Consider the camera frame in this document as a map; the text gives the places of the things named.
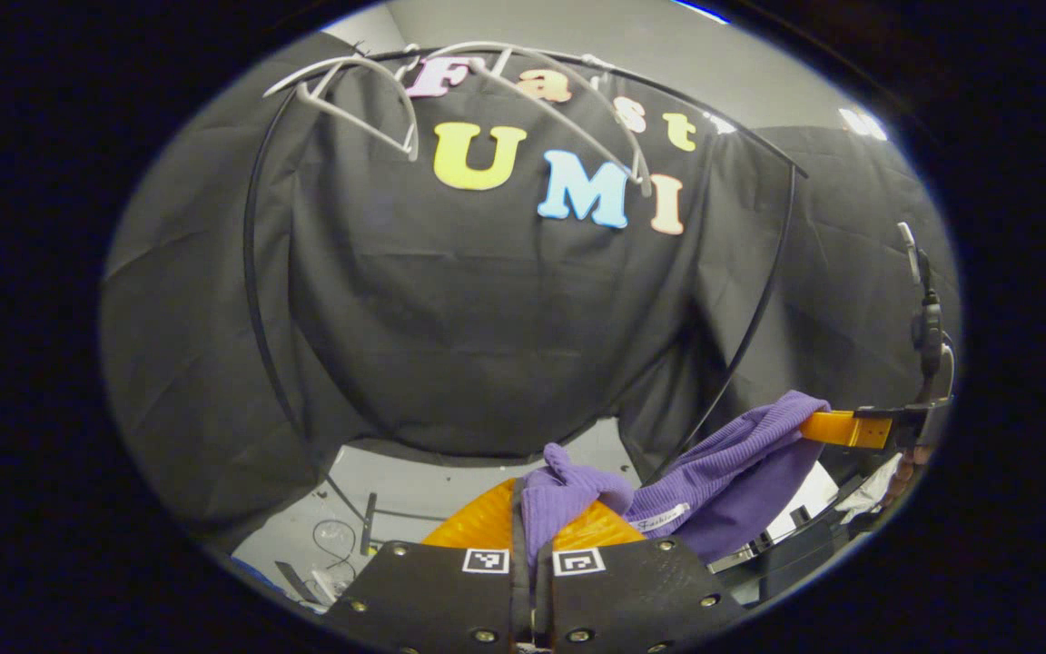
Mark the small ceiling light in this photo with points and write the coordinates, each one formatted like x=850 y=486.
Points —
x=863 y=124

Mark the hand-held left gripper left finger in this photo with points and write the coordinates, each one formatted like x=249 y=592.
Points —
x=432 y=599

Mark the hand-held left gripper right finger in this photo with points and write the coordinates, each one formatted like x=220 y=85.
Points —
x=632 y=595

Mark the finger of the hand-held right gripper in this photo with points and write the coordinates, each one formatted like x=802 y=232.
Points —
x=841 y=429

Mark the purple knit garment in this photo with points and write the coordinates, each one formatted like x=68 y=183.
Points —
x=732 y=472

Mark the blue object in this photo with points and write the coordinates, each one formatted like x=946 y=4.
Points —
x=260 y=575

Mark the white hanger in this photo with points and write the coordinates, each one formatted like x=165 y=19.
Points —
x=369 y=132
x=577 y=127

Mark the black backdrop cloth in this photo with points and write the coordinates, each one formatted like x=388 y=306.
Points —
x=487 y=318

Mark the black clothes rack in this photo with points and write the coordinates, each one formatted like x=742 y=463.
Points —
x=251 y=272

